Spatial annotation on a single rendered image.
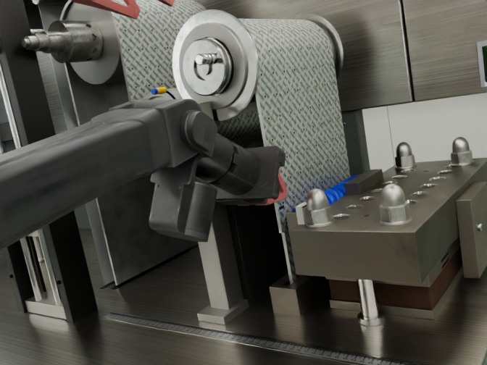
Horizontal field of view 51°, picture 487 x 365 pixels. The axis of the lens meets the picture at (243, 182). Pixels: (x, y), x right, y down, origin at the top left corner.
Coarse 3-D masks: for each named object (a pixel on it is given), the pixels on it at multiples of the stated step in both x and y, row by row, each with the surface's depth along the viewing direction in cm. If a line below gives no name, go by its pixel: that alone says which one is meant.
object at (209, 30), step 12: (204, 24) 69; (216, 24) 68; (192, 36) 70; (204, 36) 69; (216, 36) 68; (228, 36) 67; (228, 48) 67; (240, 48) 66; (180, 60) 72; (240, 60) 67; (180, 72) 73; (240, 72) 67; (240, 84) 68; (192, 96) 73; (204, 96) 72; (216, 96) 70; (228, 96) 69; (216, 108) 71
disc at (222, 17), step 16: (208, 16) 69; (224, 16) 67; (240, 32) 66; (176, 48) 73; (256, 48) 66; (176, 64) 74; (256, 64) 66; (176, 80) 74; (256, 80) 67; (240, 96) 69; (224, 112) 71; (240, 112) 69
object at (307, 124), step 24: (288, 96) 74; (312, 96) 79; (336, 96) 86; (264, 120) 68; (288, 120) 73; (312, 120) 79; (336, 120) 85; (264, 144) 69; (288, 144) 73; (312, 144) 79; (336, 144) 85; (288, 168) 73; (312, 168) 78; (336, 168) 85; (288, 192) 73
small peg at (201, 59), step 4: (196, 56) 65; (200, 56) 65; (204, 56) 65; (208, 56) 66; (212, 56) 66; (196, 60) 65; (200, 60) 65; (204, 60) 65; (208, 60) 66; (212, 60) 66; (200, 64) 65; (204, 64) 66
